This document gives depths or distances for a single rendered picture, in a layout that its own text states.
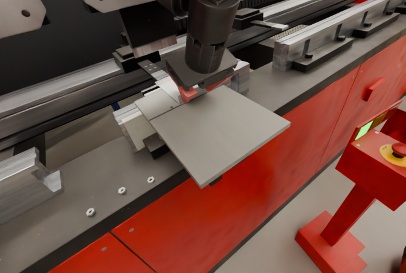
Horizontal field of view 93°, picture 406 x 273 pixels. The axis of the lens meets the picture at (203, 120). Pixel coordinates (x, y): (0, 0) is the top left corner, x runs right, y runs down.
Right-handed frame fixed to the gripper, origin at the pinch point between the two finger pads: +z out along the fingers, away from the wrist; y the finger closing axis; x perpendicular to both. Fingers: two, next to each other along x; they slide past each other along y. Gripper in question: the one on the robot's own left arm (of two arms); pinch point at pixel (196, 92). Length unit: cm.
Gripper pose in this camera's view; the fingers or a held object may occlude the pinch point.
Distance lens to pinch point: 39.1
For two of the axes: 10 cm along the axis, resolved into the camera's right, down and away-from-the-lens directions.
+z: -1.4, 4.5, 8.8
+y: -8.1, 4.6, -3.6
